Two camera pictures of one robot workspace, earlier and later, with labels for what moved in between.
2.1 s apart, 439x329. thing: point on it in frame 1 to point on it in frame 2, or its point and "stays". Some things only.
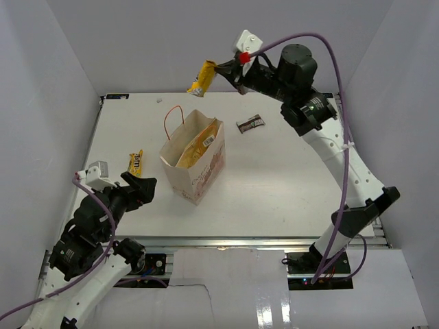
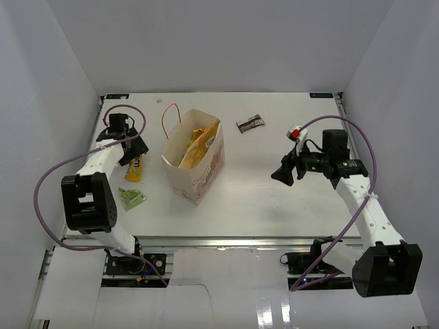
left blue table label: (116, 96) stays
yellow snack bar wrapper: (204, 79) to (197, 132)
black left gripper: (145, 188) to (139, 147)
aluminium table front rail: (246, 241) stays
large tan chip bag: (202, 142) stays
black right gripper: (234, 71) to (284, 173)
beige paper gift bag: (193, 158) stays
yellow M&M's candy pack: (135, 164) stays
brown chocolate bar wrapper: (250, 123) stays
